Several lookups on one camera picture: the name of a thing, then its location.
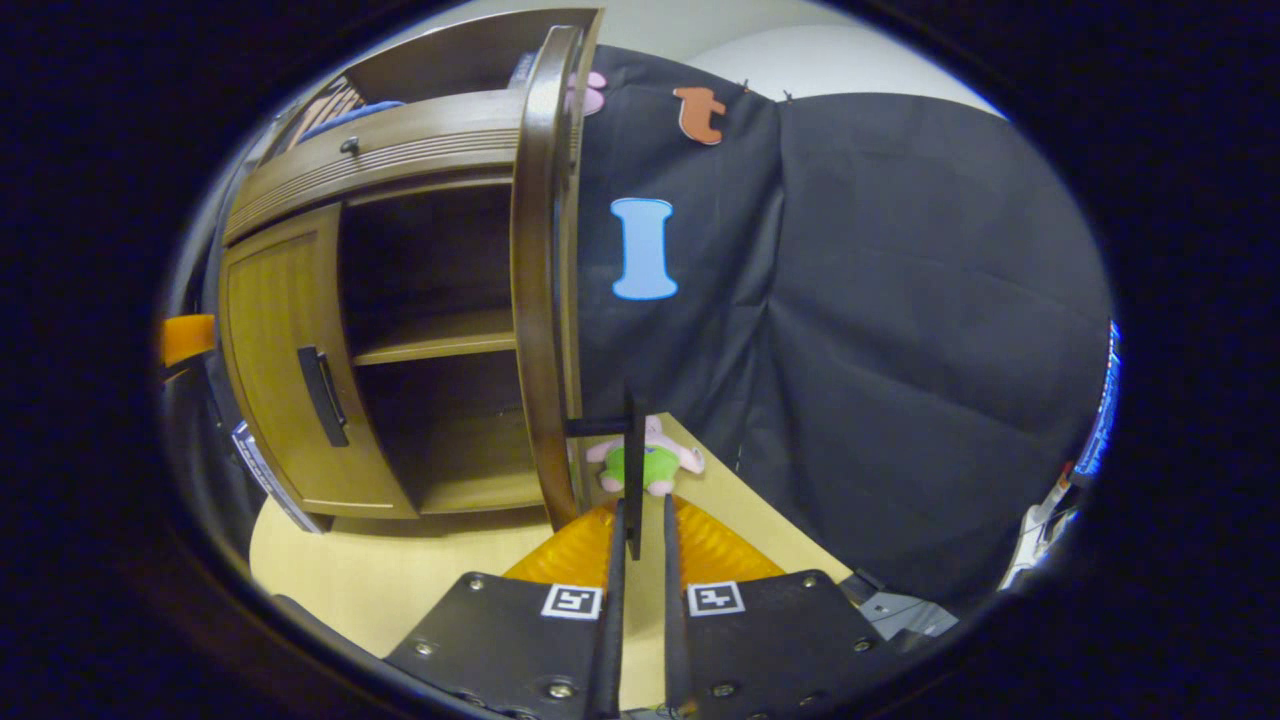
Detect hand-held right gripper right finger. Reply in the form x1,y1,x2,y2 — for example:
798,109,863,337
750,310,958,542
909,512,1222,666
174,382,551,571
662,494,902,719

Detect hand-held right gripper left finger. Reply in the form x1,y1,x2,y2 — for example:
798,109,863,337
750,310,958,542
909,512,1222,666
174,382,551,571
384,497,629,720

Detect wooden cabinet door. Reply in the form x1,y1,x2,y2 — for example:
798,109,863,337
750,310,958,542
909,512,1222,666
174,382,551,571
509,24,647,562
218,203,419,520

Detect wooden double-door shoe cabinet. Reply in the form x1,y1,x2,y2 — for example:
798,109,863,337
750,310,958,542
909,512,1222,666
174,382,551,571
218,8,606,523

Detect pink and green plush toy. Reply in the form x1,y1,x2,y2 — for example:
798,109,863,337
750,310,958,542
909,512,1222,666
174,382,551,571
585,415,706,498

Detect grey metal part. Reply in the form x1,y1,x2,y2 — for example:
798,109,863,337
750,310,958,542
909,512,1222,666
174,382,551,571
858,590,958,643

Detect wooden inner shelf board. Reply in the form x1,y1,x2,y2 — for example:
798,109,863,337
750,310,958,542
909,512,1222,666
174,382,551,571
350,308,519,367

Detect blue folded towel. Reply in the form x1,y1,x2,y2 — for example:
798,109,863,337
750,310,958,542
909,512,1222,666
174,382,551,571
298,99,406,144

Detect wooden drawer with black knob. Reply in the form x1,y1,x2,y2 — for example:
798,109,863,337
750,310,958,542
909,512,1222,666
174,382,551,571
222,88,527,247

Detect white plastic object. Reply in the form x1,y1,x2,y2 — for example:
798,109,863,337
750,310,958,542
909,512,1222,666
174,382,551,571
998,470,1083,593

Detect black backdrop cloth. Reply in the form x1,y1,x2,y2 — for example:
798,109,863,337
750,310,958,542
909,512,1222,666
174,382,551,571
575,45,1116,613

